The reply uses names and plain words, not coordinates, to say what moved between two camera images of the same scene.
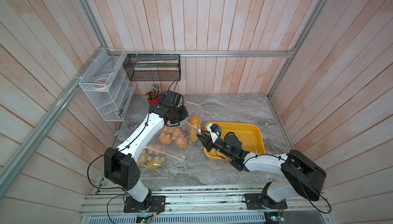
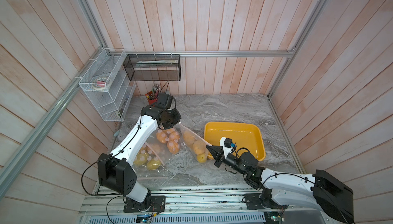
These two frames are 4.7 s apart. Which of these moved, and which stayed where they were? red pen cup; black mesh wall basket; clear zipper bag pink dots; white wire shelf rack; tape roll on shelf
Moved: clear zipper bag pink dots
Stayed: black mesh wall basket; tape roll on shelf; red pen cup; white wire shelf rack
